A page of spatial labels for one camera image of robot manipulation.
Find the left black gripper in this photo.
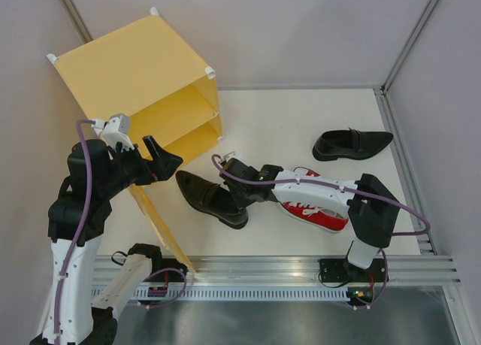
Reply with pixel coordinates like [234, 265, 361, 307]
[98, 134, 183, 197]

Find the black loafer shoe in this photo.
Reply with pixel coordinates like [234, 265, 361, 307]
[175, 171, 249, 230]
[312, 129, 394, 162]

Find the yellow cabinet door panel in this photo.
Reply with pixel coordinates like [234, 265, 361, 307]
[129, 185, 196, 274]

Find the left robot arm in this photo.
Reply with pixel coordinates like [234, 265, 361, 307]
[31, 136, 183, 344]

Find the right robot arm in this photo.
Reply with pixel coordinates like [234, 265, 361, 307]
[214, 158, 399, 281]

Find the yellow shoe cabinet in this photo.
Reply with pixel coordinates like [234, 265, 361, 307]
[45, 6, 225, 164]

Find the red canvas sneaker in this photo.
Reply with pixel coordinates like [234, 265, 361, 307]
[293, 166, 320, 177]
[279, 201, 349, 233]

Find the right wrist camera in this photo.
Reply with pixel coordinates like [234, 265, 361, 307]
[222, 151, 237, 162]

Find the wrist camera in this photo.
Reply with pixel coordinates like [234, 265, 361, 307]
[222, 151, 237, 162]
[91, 113, 135, 153]

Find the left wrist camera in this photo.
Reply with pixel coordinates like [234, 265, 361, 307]
[91, 113, 135, 153]

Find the aluminium front rail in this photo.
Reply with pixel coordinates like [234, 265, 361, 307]
[89, 255, 463, 286]

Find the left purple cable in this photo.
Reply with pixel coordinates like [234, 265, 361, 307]
[52, 119, 97, 333]

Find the white slotted cable duct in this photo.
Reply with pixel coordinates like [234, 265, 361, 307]
[92, 286, 352, 301]

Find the aluminium frame post left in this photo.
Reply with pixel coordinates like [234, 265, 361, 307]
[59, 0, 93, 43]

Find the aluminium frame post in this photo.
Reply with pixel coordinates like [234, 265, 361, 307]
[59, 0, 93, 43]
[380, 0, 443, 96]

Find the aluminium frame post right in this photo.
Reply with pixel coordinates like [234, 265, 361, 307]
[380, 0, 443, 96]

